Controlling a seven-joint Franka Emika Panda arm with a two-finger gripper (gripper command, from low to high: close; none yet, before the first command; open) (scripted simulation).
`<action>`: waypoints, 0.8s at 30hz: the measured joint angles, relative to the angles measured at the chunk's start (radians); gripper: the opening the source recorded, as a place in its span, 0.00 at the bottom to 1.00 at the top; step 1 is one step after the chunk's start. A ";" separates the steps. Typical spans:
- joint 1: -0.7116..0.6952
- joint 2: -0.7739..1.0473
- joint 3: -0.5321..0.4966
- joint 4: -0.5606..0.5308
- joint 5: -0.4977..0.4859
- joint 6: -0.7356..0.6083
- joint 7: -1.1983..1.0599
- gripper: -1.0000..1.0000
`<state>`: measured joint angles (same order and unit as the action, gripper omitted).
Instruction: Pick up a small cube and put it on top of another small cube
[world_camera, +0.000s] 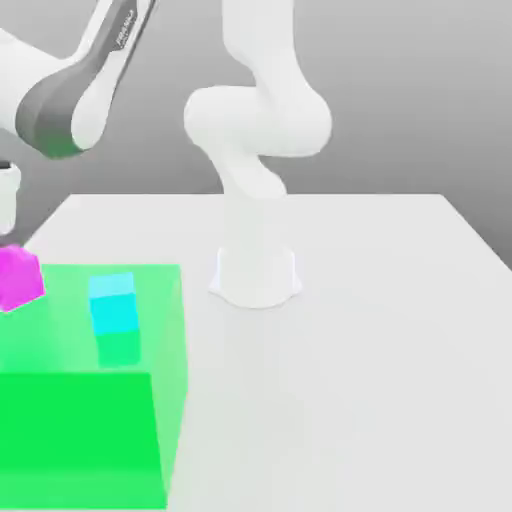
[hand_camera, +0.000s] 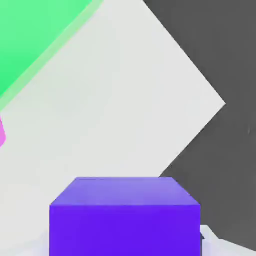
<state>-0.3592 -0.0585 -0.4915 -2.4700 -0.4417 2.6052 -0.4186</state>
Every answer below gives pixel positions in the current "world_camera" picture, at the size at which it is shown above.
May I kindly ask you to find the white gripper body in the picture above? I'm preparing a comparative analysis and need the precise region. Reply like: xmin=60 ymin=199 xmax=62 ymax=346
xmin=0 ymin=166 xmax=22 ymax=236

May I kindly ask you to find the small magenta cube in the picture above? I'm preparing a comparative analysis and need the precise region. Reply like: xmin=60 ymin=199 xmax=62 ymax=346
xmin=0 ymin=244 xmax=46 ymax=314

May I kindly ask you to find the small cyan cube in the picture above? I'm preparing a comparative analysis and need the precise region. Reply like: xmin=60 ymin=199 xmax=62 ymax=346
xmin=87 ymin=272 xmax=141 ymax=336

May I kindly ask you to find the large green box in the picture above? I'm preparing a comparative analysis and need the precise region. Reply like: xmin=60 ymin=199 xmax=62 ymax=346
xmin=0 ymin=263 xmax=190 ymax=512

